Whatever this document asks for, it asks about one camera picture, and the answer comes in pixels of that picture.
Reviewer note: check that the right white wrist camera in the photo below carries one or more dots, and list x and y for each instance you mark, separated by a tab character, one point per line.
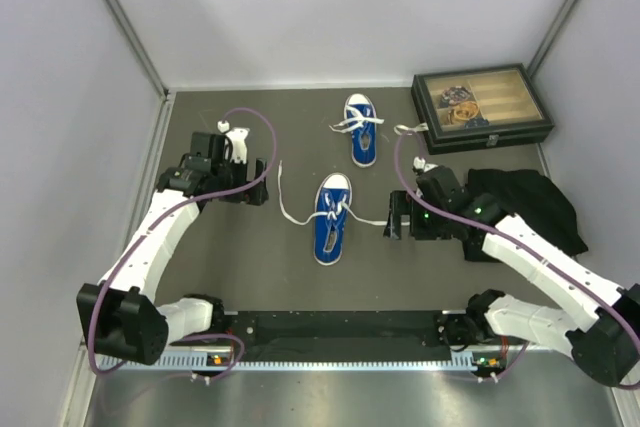
421	165

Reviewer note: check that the black glass-lid jewelry box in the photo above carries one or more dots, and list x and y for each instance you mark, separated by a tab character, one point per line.
479	109

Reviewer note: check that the black cloth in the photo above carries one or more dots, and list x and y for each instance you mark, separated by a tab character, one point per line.
536	199

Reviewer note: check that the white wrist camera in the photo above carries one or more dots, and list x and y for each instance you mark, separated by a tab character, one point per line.
235	147
421	165

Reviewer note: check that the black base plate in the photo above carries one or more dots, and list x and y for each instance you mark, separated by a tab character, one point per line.
344	336

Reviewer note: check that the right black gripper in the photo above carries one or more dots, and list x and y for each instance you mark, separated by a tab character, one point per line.
401	204

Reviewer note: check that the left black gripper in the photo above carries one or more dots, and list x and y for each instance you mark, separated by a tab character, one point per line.
253	194

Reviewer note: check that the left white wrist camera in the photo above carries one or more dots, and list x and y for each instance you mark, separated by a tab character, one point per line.
235	147

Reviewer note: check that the blue sneaker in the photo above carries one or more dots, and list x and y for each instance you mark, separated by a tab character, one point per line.
360	122
332	208

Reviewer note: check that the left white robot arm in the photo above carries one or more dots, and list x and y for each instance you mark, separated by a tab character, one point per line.
118	314

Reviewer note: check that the grey slotted cable duct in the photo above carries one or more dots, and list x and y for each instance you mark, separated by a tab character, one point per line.
217	361

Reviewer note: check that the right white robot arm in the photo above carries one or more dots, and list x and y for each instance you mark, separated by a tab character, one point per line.
595	322

